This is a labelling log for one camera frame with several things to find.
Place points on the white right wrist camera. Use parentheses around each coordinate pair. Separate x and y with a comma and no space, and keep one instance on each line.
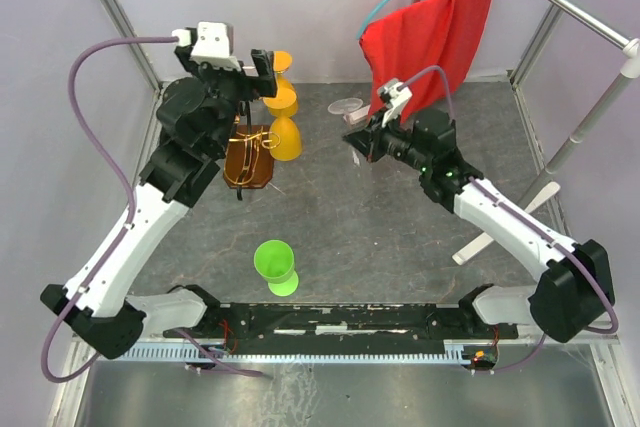
(393,96)

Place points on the red cloth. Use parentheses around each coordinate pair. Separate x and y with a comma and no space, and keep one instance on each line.
(446,33)

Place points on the clear wine glass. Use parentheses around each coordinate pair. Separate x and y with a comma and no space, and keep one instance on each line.
(351,110)

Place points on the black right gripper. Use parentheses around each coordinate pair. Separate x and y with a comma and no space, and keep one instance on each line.
(368,141)

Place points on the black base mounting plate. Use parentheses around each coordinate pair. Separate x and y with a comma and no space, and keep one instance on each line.
(264,328)

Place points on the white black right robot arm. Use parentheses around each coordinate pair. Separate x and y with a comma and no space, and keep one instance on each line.
(572,289)

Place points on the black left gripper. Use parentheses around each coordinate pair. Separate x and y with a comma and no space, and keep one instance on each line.
(265,83)

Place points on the gold wire wine glass rack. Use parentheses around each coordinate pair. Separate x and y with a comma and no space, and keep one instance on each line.
(249,164)

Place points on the white cable duct rail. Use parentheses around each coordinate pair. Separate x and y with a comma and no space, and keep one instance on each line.
(185,352)

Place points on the green plastic goblet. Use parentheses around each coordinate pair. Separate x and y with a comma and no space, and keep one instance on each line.
(274,261)

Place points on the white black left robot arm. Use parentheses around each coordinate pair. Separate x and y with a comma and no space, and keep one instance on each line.
(198,116)

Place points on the orange plastic goblet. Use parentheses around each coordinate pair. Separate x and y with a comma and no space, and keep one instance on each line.
(285,143)
(281,64)

